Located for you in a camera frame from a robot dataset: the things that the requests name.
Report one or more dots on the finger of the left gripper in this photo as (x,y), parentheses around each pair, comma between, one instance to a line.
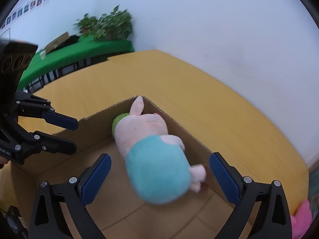
(60,120)
(54,144)

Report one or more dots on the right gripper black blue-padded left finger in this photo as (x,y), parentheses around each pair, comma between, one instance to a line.
(47,218)

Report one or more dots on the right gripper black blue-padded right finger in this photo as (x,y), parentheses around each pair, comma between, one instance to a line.
(273,217)

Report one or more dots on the pink pig plush teal dress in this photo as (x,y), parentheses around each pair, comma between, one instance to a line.
(155,160)

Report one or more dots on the pink bear plush toy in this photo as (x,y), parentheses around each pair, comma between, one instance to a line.
(301,220)

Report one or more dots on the brown cardboard box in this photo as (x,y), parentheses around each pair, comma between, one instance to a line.
(117,210)

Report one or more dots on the green cloth covered table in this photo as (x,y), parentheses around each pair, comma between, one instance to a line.
(83,49)

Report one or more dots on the flat cardboard on green table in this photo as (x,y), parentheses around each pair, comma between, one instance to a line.
(56,42)

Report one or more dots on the small potted green plant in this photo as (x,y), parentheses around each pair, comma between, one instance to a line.
(86,24)

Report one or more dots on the large potted green plant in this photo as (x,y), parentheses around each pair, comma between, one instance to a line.
(113,26)

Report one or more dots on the black camera box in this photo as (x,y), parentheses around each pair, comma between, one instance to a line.
(15,59)

